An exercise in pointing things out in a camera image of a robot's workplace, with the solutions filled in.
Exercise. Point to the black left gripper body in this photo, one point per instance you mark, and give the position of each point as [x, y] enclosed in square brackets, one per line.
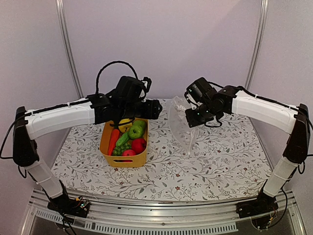
[131, 111]

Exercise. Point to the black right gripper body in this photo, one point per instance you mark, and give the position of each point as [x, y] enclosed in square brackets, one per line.
[206, 114]

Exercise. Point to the yellow toy apple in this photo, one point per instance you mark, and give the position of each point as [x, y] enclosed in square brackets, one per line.
[125, 124]

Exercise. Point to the green toy apple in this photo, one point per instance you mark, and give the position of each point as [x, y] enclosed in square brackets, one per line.
[135, 132]

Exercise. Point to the clear polka dot zip bag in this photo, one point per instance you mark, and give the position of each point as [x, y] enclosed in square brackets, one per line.
[178, 125]

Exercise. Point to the red toy apple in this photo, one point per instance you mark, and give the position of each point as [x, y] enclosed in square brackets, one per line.
[139, 145]

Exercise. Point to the pink red toy peach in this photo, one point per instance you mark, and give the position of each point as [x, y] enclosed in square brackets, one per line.
[129, 152]

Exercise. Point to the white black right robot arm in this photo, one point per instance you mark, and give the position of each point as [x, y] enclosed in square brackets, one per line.
[292, 121]

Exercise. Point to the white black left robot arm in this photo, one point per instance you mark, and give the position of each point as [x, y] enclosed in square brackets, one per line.
[30, 125]

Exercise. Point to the green toy pear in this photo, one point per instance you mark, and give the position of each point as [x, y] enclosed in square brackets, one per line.
[140, 123]

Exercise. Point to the orange toy carrot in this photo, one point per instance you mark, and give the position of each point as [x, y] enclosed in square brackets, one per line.
[113, 139]

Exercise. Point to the green toy bitter gourd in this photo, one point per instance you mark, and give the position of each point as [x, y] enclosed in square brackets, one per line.
[123, 139]

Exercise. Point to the green toy grapes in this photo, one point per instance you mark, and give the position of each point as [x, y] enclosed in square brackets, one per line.
[119, 150]

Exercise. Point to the floral white table mat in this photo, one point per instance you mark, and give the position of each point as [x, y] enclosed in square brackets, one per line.
[224, 163]

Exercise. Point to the yellow plastic basket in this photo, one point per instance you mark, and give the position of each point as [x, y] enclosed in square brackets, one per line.
[120, 161]

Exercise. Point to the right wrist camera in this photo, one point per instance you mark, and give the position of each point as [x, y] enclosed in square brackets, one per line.
[190, 100]

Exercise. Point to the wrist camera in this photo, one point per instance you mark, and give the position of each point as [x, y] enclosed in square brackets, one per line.
[190, 100]
[147, 82]

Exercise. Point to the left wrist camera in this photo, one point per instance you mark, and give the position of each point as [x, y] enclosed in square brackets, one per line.
[147, 82]

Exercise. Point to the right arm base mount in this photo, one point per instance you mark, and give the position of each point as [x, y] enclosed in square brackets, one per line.
[262, 210]

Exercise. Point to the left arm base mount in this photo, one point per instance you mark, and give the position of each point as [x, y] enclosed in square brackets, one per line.
[65, 205]

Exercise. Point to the left aluminium frame post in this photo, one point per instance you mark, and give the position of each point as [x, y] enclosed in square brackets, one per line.
[67, 46]

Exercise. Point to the aluminium frame post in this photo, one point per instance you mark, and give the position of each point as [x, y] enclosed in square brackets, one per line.
[258, 43]
[67, 46]

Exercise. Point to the aluminium front rail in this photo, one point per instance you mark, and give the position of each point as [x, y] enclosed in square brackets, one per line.
[110, 215]

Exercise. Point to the right aluminium frame post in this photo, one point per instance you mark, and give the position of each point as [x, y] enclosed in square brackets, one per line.
[258, 43]

